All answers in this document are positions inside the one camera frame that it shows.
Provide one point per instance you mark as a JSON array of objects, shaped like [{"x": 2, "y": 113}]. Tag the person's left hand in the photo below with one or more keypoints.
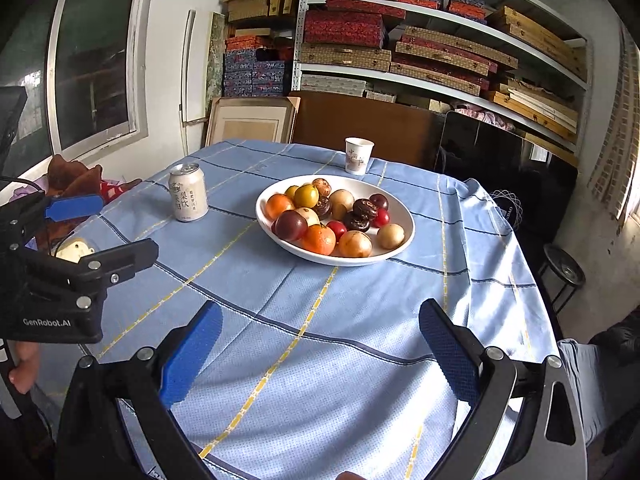
[{"x": 25, "y": 372}]

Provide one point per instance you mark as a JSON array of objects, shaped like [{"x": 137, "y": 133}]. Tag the framed picture leaning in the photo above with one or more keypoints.
[{"x": 263, "y": 119}]

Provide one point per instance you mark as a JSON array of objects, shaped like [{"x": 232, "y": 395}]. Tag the black monitor screen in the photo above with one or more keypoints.
[{"x": 540, "y": 174}]

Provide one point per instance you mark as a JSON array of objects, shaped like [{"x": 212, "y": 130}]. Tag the white oval plate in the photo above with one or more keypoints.
[{"x": 399, "y": 213}]

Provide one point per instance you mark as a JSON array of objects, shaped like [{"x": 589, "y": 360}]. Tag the tan fruit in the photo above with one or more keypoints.
[{"x": 391, "y": 236}]

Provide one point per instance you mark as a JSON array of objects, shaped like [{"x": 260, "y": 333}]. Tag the yellow fruit back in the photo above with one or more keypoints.
[{"x": 291, "y": 191}]

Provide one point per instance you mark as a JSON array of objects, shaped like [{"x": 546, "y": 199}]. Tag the large orange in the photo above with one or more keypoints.
[{"x": 319, "y": 239}]

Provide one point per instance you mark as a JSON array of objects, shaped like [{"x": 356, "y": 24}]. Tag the yellow fruit front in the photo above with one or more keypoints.
[{"x": 306, "y": 196}]

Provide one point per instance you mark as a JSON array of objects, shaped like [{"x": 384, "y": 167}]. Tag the pale tan apple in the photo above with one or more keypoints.
[{"x": 309, "y": 215}]

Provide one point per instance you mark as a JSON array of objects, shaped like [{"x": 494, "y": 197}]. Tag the black round stool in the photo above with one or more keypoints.
[{"x": 567, "y": 270}]

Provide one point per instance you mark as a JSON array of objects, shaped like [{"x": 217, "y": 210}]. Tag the small orange tangerine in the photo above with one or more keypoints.
[{"x": 276, "y": 205}]

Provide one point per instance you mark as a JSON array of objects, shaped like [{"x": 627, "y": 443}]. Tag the blue checked tablecloth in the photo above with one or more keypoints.
[{"x": 318, "y": 369}]

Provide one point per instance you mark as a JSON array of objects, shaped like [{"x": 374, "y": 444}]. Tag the small striped orange fruit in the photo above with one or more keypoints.
[{"x": 323, "y": 186}]

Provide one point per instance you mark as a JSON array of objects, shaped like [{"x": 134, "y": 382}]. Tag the metal shelf with boxes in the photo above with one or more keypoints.
[{"x": 520, "y": 63}]

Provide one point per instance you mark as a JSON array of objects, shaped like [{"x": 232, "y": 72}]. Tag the yellow fruit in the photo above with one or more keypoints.
[
  {"x": 291, "y": 191},
  {"x": 306, "y": 196}
]

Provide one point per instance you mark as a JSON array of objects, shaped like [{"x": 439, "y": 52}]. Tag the white drink can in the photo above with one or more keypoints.
[{"x": 187, "y": 190}]

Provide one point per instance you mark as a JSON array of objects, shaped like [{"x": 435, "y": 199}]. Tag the red cherry tomato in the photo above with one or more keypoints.
[
  {"x": 337, "y": 227},
  {"x": 381, "y": 219}
]

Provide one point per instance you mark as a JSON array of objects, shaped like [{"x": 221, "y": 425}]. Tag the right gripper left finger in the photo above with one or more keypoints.
[{"x": 183, "y": 352}]

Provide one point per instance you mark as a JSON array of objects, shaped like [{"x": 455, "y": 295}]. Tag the dark red plum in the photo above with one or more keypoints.
[
  {"x": 290, "y": 226},
  {"x": 379, "y": 202}
]

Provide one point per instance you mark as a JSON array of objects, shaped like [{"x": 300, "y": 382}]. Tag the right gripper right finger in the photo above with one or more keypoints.
[{"x": 453, "y": 350}]

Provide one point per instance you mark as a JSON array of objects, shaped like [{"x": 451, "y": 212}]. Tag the brown plush cloth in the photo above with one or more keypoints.
[{"x": 70, "y": 179}]

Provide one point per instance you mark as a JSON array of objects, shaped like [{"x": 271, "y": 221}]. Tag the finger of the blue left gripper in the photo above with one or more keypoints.
[
  {"x": 117, "y": 264},
  {"x": 71, "y": 208}
]

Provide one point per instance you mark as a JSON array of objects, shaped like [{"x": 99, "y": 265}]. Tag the white paper cup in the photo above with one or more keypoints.
[{"x": 357, "y": 155}]

